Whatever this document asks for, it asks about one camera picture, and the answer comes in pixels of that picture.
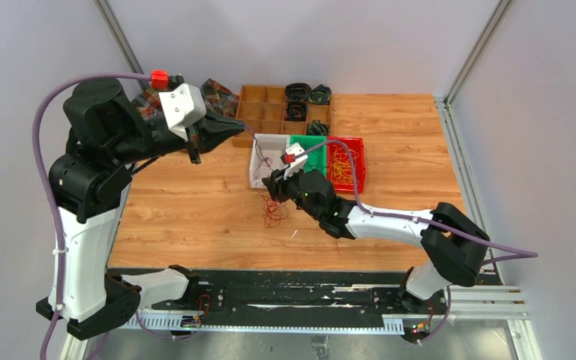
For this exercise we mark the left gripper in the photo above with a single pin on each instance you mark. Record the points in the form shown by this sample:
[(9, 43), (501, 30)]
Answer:
[(209, 131)]

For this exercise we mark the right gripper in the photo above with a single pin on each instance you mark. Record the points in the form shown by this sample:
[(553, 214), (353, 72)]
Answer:
[(277, 184)]

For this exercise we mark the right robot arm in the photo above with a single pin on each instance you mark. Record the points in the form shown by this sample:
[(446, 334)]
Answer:
[(455, 246)]

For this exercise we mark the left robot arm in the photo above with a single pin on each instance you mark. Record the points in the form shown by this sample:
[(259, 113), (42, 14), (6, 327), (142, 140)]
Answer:
[(109, 142)]

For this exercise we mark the plaid cloth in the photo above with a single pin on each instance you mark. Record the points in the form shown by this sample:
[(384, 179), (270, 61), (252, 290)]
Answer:
[(217, 98)]

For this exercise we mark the white plastic bin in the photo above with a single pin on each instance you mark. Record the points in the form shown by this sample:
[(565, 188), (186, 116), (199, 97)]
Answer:
[(266, 156)]

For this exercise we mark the wooden compartment tray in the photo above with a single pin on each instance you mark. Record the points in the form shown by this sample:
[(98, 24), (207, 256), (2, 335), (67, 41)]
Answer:
[(264, 108)]

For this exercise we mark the green plastic bin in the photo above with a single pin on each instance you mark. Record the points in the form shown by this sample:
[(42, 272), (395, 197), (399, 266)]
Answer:
[(317, 159)]

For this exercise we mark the red plastic bin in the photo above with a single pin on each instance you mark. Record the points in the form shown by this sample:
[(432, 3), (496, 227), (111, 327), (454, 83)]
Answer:
[(342, 170)]

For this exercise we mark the rolled green patterned tie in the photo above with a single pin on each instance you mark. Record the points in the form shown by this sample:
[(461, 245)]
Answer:
[(317, 128)]

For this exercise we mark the rolled orange spotted tie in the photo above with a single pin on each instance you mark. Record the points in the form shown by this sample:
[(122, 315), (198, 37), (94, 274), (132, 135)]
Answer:
[(296, 111)]

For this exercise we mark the rolled dark tie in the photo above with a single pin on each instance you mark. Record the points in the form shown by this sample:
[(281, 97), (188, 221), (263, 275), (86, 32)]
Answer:
[(297, 91)]

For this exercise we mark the rolled teal yellow tie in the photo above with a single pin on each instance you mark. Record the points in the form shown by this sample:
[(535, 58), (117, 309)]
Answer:
[(321, 95)]

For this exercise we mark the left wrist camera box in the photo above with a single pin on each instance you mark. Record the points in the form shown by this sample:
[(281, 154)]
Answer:
[(182, 108)]

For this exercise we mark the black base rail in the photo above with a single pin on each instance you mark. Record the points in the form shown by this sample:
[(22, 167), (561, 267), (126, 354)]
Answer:
[(314, 301)]

